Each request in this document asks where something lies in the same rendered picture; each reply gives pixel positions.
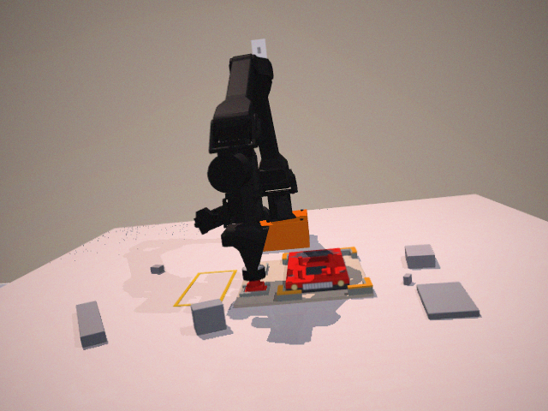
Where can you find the black wheel with grey hub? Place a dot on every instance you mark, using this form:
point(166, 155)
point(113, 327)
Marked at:
point(259, 276)

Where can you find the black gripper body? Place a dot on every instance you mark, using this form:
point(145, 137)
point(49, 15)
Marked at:
point(246, 210)

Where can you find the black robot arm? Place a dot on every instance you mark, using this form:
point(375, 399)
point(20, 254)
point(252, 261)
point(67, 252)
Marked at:
point(245, 117)

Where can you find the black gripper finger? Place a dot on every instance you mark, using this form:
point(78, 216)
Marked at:
point(265, 230)
point(250, 255)

